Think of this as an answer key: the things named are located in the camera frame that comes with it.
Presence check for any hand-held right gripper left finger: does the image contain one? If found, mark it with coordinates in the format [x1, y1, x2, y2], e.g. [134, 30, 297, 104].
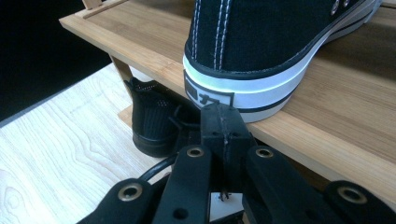
[200, 104, 228, 191]

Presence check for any wooden three-tier shoe rack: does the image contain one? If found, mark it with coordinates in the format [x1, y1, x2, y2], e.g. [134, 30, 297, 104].
[59, 0, 396, 213]

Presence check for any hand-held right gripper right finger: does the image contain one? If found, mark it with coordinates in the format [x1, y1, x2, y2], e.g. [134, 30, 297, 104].
[225, 106, 258, 191]

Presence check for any black white canvas sneaker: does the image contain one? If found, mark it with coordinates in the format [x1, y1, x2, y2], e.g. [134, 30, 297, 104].
[181, 0, 384, 124]

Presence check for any black mesh slip-on shoe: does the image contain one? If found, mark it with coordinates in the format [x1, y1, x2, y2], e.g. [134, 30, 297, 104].
[123, 77, 204, 158]

